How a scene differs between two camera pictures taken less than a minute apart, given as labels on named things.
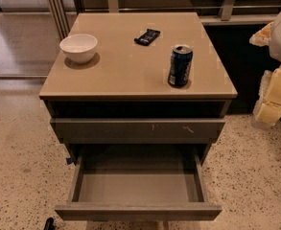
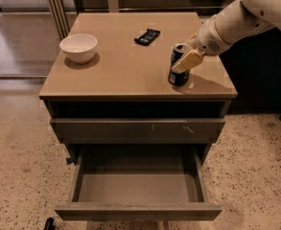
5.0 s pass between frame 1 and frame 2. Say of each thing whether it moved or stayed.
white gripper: moved
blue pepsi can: stayed
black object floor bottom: stayed
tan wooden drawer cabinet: stayed
